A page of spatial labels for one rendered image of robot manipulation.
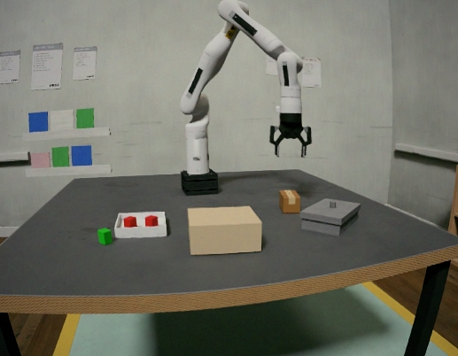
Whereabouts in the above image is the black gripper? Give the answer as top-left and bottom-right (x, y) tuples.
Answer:
(269, 112), (312, 158)

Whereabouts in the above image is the brown cardboard box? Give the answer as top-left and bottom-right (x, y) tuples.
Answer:
(279, 190), (300, 213)

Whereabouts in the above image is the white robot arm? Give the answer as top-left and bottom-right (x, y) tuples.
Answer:
(180, 0), (303, 174)

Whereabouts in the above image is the green block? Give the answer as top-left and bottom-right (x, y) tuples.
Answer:
(97, 228), (113, 245)

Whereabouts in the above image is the red block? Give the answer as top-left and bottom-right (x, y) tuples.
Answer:
(123, 216), (137, 228)
(145, 215), (159, 227)

